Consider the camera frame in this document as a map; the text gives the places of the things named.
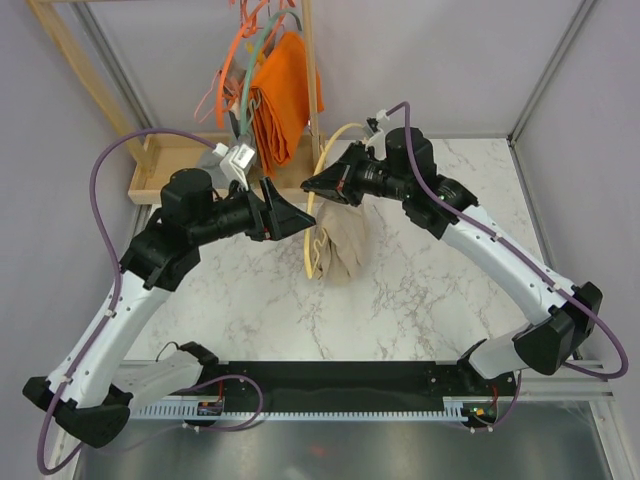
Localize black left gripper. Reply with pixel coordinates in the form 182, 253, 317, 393
190, 176, 315, 245

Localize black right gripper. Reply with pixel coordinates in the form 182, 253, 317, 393
303, 140, 410, 207

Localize beige trousers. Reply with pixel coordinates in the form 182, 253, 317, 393
311, 201, 371, 285

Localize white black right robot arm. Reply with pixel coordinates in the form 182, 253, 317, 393
301, 128, 603, 395

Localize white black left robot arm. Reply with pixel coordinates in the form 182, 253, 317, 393
23, 168, 316, 448

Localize pink thin hanger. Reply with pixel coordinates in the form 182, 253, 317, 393
193, 69, 221, 124

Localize orange plastic hanger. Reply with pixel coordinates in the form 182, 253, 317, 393
213, 1, 271, 128

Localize teal plastic hanger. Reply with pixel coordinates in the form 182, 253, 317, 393
239, 8, 302, 136

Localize grey garment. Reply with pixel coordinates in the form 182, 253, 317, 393
197, 107, 259, 172

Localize orange cloth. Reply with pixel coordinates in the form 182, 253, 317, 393
249, 31, 310, 176

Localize wooden clothes rack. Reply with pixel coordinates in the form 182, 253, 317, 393
27, 1, 325, 205

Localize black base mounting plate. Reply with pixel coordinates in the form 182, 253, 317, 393
192, 361, 516, 414

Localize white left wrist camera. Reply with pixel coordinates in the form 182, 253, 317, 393
211, 145, 253, 190

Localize grey slotted cable duct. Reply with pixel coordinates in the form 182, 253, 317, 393
131, 396, 468, 422

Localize aluminium frame rail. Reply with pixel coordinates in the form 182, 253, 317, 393
519, 367, 614, 402

